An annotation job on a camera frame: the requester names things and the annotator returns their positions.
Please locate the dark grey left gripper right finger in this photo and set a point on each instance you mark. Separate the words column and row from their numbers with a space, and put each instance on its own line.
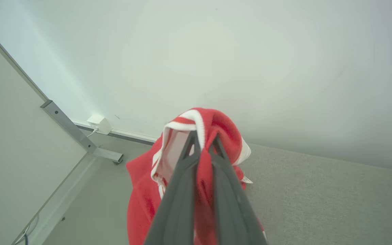
column 231, row 211

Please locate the white and dark baseboard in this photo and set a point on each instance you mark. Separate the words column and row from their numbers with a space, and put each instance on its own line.
column 128, row 135

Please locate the red jersey with white trim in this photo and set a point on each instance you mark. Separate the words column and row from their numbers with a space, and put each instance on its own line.
column 141, row 197

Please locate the white partition panel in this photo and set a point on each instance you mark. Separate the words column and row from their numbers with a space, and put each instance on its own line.
column 12, row 136

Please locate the grey metal partition foot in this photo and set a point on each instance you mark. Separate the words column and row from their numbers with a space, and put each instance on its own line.
column 71, row 127

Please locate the grey fabric sofa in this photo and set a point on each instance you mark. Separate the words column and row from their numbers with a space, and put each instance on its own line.
column 335, row 204

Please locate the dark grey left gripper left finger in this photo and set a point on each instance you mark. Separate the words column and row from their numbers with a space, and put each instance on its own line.
column 177, row 204

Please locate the white power adapter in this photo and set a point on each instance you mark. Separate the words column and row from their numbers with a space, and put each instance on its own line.
column 100, row 123

